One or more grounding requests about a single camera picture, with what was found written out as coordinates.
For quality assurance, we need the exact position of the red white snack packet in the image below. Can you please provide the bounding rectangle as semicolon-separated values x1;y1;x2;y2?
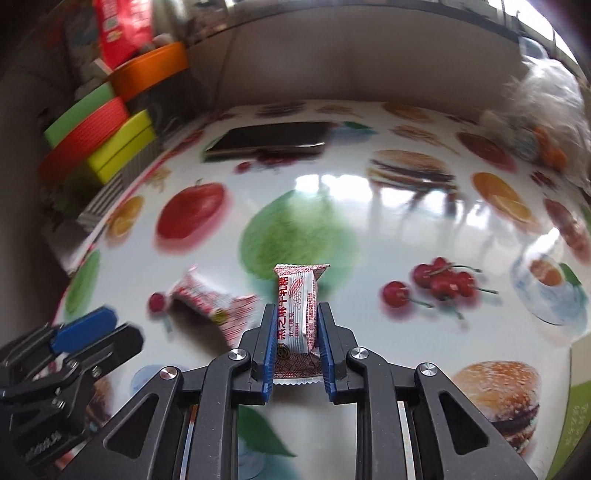
167;266;259;348
273;264;329;385

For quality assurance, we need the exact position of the black white striped box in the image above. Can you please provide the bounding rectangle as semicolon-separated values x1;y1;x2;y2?
76;137;162;233

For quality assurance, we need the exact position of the red ribbed box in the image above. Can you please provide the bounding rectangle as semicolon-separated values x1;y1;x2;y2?
37;97;129;187

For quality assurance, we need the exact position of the yellow green box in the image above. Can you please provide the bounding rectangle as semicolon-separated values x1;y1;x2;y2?
85;110;157;186

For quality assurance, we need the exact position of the green white cardboard box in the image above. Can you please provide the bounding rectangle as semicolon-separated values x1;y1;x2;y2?
548;334;591;479

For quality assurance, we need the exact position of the black smartphone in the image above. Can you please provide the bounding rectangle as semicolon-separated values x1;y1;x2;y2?
204;121;332;158

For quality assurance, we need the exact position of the orange box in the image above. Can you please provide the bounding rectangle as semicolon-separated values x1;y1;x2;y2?
107;42;189;102

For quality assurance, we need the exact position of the red snack bag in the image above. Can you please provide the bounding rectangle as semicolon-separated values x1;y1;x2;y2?
92;0;152;70

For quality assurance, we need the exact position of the clear plastic bag with items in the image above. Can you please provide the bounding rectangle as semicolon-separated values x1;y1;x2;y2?
479;37;590;191

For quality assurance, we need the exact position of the black cable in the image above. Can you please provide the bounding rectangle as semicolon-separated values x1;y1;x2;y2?
209;22;242;112

